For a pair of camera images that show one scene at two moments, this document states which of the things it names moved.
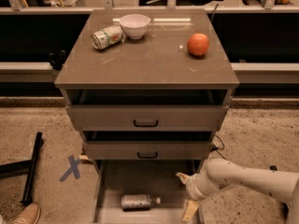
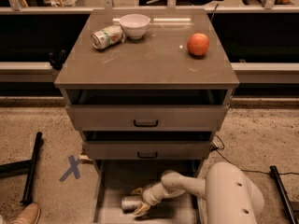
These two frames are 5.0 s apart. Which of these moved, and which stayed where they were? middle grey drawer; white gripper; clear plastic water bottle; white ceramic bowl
Moved: white gripper
Stayed: white ceramic bowl; middle grey drawer; clear plastic water bottle
